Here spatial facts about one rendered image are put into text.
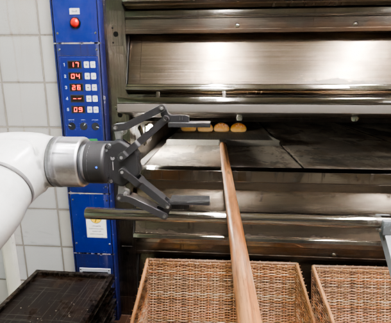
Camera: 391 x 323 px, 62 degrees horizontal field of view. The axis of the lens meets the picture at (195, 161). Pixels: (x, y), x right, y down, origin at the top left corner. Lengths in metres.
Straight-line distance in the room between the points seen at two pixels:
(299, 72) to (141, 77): 0.51
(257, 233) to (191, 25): 0.74
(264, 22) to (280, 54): 0.11
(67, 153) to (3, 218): 0.14
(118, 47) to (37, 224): 0.72
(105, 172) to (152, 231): 0.68
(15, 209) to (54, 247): 0.87
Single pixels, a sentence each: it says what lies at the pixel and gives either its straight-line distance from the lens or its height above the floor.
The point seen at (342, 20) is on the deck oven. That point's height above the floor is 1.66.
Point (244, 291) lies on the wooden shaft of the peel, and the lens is 0.47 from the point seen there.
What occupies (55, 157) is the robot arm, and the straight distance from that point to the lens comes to 0.59.
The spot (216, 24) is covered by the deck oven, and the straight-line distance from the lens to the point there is 1.12.
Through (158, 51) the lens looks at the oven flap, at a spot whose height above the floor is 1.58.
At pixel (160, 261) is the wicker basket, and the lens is 1.25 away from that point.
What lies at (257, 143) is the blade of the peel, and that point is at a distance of 1.62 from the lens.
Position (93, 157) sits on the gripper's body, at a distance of 0.57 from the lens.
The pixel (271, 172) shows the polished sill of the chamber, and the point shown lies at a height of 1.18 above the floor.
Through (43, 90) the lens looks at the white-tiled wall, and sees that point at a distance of 1.26.
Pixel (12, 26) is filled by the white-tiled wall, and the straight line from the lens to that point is 1.31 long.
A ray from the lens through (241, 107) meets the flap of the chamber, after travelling 0.96.
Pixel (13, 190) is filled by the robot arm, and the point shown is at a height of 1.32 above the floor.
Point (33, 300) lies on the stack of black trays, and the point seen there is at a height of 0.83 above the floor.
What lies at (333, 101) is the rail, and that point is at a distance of 1.01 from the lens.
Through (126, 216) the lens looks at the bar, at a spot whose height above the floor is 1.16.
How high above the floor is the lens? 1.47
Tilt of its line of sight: 13 degrees down
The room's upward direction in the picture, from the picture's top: straight up
